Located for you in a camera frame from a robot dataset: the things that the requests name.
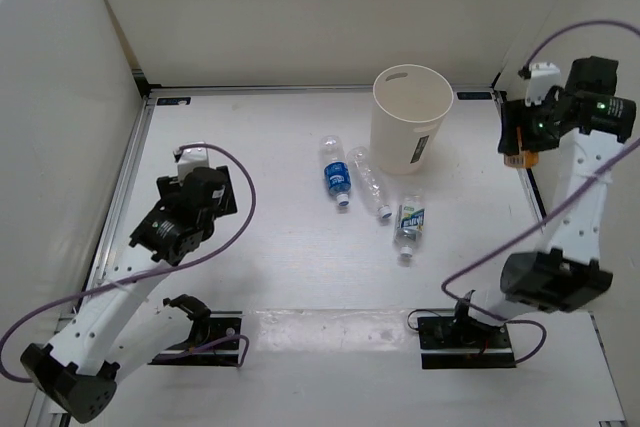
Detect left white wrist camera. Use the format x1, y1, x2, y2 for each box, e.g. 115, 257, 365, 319
173, 142, 209, 183

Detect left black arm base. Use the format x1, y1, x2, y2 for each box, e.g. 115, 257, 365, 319
149, 311, 247, 368

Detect blue label water bottle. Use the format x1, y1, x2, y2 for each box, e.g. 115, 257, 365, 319
319, 135, 351, 208

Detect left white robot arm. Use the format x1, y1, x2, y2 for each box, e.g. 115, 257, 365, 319
20, 165, 237, 424

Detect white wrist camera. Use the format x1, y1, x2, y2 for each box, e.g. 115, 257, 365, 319
518, 62, 561, 107
173, 142, 209, 183

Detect cream plastic bin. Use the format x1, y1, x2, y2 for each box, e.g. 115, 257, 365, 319
369, 64, 454, 175

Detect purple cable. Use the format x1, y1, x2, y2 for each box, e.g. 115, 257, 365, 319
441, 20, 640, 364
0, 144, 260, 383

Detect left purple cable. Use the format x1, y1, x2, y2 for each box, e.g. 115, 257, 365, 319
0, 144, 260, 383

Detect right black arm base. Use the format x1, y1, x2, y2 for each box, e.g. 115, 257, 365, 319
407, 309, 516, 370

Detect clear crumpled plastic bottle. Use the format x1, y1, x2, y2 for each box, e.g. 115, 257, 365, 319
347, 146, 392, 222

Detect green blue label bottle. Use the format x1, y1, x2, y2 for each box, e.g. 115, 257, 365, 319
394, 192, 425, 260

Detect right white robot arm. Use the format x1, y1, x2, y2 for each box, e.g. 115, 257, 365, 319
449, 56, 636, 347

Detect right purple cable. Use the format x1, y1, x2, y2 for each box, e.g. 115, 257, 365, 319
441, 20, 640, 364

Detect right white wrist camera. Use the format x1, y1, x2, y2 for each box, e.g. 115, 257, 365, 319
518, 62, 561, 107

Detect orange juice bottle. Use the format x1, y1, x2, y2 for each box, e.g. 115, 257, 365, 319
503, 127, 539, 169

